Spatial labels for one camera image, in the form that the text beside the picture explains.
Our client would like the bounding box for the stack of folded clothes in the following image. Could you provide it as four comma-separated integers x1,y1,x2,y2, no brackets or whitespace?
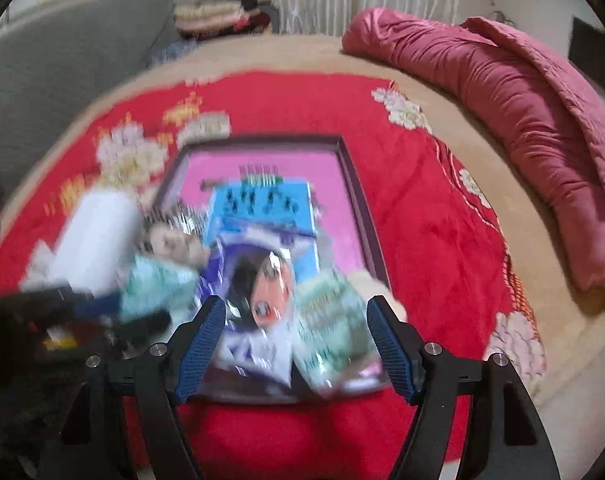
175,0,283,39

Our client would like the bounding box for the grey padded headboard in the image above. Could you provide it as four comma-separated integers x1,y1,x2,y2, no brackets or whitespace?
0,0,179,192

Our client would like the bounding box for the beige bed sheet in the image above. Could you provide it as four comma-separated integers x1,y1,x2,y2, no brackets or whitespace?
0,30,605,480

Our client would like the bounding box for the blue packet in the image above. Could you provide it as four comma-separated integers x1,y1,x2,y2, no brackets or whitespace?
205,180,316,241

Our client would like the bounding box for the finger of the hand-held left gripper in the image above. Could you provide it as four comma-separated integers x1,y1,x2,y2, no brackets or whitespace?
100,310,173,348
2,284,120,322

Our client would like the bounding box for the purple cartoon print packet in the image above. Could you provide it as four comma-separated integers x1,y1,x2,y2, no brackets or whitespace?
195,227,299,391

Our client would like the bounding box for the black monitor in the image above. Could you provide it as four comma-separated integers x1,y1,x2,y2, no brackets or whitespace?
570,17,605,111

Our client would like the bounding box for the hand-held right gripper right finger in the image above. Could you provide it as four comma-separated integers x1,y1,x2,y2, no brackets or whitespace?
365,294,563,480

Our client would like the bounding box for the red floral blanket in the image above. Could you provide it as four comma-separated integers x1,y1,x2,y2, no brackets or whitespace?
0,70,548,480

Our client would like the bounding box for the dark box with pink inside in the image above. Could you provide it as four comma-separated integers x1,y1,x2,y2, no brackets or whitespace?
152,132,394,406

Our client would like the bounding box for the pink quilt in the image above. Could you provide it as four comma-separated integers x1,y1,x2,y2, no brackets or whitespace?
341,7,605,292

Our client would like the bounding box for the blue patterned cloth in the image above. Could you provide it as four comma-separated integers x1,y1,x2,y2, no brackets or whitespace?
147,37,204,67

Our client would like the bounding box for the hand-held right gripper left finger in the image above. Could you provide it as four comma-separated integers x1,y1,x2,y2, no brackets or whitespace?
57,295,228,480

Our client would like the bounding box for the leopard print cloth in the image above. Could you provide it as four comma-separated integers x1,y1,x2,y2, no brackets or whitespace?
147,202,209,235

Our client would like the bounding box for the beige sponge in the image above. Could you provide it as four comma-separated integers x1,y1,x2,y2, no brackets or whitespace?
353,270,409,322

